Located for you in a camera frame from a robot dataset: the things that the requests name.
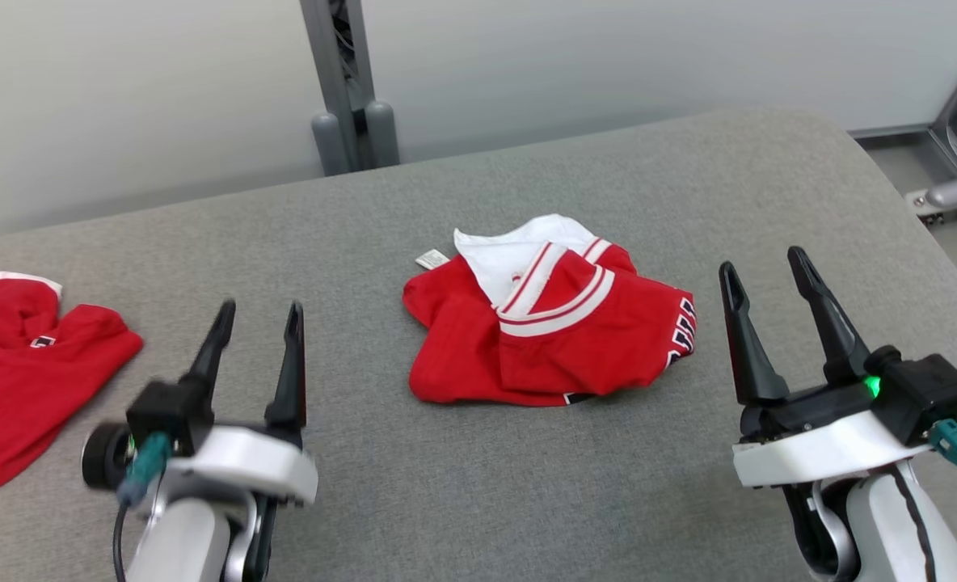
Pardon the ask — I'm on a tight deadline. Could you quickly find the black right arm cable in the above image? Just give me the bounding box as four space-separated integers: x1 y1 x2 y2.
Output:
889 465 932 582

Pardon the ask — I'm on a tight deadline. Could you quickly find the grey metal post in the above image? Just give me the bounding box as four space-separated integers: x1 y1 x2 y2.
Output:
299 0 401 177

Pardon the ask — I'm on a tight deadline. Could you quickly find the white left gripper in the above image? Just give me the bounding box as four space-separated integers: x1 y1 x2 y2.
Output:
163 299 318 507

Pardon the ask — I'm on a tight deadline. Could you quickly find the teal plug left camera cable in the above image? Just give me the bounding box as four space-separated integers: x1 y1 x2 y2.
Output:
112 431 174 582

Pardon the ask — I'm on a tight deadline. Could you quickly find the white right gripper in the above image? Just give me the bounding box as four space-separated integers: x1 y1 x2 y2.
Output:
719 247 932 488

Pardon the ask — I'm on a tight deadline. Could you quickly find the plain red garment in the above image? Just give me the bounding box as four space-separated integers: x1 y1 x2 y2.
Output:
0 272 144 500

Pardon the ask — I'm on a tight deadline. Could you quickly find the red garment with white stripes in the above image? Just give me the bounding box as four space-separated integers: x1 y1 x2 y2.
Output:
403 213 696 407

